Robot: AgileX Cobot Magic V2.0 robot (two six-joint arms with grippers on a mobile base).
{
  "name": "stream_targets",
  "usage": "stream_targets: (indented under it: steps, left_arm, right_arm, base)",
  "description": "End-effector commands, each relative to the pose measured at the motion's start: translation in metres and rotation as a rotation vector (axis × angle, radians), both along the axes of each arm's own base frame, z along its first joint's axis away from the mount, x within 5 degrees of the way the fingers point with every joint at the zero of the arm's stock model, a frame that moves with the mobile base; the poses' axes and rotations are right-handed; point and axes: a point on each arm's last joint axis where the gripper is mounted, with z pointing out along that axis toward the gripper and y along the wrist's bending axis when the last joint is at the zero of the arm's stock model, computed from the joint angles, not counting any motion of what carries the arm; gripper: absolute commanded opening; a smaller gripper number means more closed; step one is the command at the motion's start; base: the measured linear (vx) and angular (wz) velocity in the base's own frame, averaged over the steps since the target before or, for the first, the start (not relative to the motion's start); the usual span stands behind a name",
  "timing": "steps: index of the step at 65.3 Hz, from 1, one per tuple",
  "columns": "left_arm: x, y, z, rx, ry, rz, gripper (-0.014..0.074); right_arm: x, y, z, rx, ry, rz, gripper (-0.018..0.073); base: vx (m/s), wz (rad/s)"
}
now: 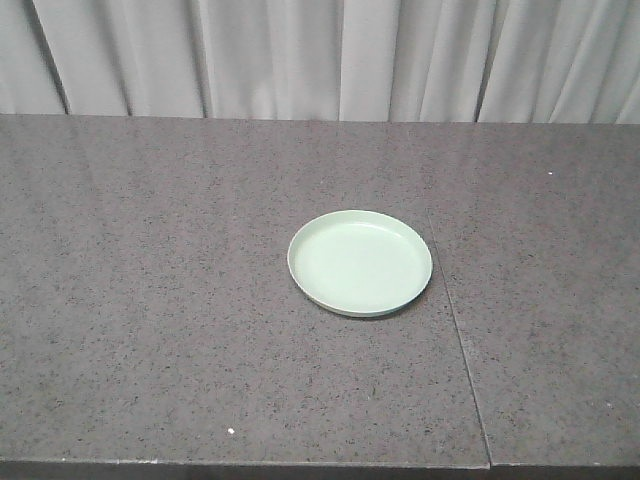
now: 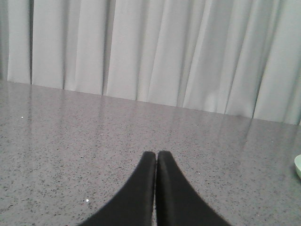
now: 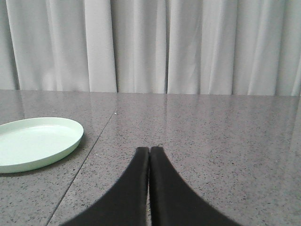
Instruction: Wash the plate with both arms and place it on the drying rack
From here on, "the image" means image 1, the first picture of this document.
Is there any light green round plate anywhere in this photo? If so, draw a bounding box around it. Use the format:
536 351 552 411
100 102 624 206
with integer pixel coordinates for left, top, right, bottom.
287 210 433 318

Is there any white pleated curtain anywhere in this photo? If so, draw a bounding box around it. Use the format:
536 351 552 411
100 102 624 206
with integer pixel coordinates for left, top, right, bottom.
1 1 639 124

